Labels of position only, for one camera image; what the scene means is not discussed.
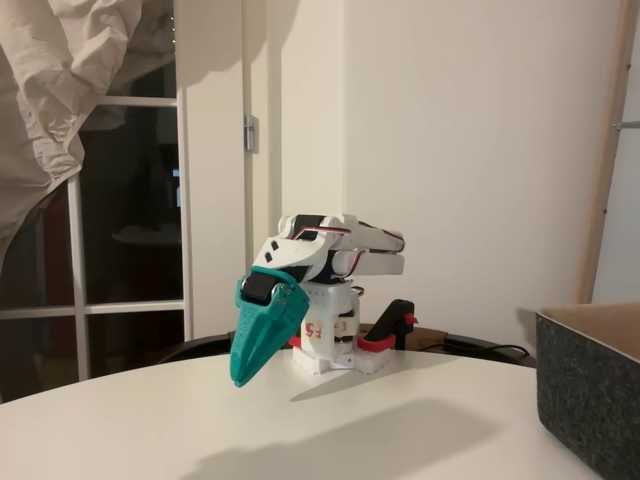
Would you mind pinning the teal gripper black servo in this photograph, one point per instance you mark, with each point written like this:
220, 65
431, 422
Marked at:
261, 311

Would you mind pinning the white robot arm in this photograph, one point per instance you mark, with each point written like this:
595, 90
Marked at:
370, 265

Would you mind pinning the dark grey felt basket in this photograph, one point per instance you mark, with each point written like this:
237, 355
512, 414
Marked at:
585, 390

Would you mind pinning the white glazed door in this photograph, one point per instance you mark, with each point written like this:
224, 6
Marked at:
185, 200

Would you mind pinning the metal door hinge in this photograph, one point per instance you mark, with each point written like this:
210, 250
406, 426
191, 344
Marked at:
251, 132

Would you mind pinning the beige crumpled cloth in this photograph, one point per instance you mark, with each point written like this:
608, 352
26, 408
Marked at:
50, 75

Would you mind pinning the pale grey panel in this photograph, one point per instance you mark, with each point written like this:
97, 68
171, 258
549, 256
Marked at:
625, 225

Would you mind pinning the small metal rod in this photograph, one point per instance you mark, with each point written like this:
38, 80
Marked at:
627, 125

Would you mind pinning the light wooden post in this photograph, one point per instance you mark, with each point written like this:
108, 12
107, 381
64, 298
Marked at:
597, 200

